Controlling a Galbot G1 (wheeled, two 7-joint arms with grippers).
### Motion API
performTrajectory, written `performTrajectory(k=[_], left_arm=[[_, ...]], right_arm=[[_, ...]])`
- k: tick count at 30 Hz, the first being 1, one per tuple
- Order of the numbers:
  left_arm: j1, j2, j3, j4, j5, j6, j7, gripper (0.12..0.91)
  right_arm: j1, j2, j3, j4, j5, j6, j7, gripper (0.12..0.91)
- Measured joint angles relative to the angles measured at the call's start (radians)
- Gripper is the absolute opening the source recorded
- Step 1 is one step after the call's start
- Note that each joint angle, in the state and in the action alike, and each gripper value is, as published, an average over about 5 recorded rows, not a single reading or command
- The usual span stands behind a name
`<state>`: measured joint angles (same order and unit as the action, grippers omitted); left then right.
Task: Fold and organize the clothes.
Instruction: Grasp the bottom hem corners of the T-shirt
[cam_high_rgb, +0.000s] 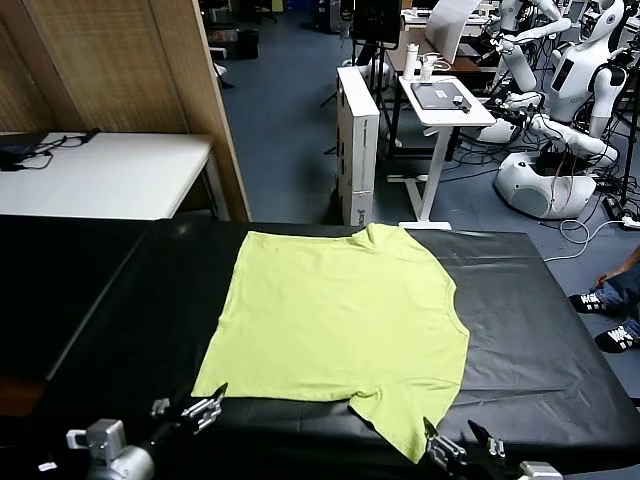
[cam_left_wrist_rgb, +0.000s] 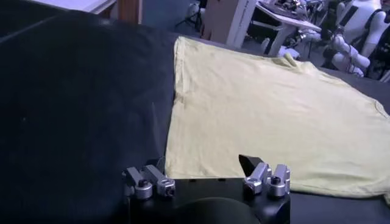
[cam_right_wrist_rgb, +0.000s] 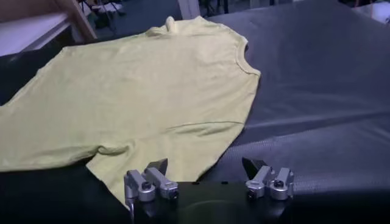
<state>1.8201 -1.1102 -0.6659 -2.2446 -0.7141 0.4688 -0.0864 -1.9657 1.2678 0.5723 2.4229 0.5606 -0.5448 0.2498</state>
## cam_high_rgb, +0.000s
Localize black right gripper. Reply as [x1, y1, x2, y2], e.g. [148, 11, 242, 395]
[423, 417, 522, 480]

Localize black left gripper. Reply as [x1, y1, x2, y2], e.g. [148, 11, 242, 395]
[135, 382, 230, 454]

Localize yellow-green t-shirt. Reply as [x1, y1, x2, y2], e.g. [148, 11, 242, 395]
[192, 223, 472, 465]

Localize glossy black table cover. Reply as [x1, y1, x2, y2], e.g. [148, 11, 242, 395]
[29, 219, 640, 480]

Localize black side table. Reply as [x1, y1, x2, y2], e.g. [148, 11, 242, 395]
[0, 213, 161, 381]

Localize black white sneaker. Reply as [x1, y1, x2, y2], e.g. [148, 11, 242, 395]
[568, 292, 609, 315]
[594, 322, 640, 354]

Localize blue jeans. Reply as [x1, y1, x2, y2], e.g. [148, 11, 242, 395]
[597, 247, 640, 315]

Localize white table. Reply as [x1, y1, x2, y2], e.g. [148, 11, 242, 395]
[0, 130, 231, 221]

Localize black pouch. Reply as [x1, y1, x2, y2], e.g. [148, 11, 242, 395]
[0, 142, 31, 169]

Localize tall white cardboard box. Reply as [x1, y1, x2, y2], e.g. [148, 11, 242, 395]
[335, 65, 381, 227]

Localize black tripod stand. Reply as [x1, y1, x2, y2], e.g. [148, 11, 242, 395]
[617, 74, 640, 206]

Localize white standing desk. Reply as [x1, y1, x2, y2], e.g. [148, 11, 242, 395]
[386, 74, 497, 231]

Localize wooden folding screen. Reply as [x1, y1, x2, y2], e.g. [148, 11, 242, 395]
[0, 0, 251, 222]

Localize grey laptop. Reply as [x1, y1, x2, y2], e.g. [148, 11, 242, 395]
[409, 81, 474, 110]

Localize black bin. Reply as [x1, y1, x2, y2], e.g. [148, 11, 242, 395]
[235, 28, 260, 59]

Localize white humanoid robot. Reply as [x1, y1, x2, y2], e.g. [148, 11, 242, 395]
[474, 0, 571, 144]
[493, 0, 631, 221]

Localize white cup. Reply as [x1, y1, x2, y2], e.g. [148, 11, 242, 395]
[418, 53, 451, 82]

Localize brown wooden desk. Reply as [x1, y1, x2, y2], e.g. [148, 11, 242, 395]
[384, 27, 501, 161]

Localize white bottle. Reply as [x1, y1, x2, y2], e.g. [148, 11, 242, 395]
[403, 42, 420, 81]

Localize white curved panel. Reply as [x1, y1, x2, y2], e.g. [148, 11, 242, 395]
[425, 0, 481, 65]

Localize black monitor on stand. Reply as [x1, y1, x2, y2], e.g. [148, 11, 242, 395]
[349, 0, 402, 161]

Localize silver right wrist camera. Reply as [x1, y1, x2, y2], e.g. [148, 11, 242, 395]
[519, 460, 564, 480]

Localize white floor cable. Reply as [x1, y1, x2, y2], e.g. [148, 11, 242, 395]
[542, 217, 631, 264]

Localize black cable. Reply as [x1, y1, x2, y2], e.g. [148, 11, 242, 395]
[0, 127, 101, 174]

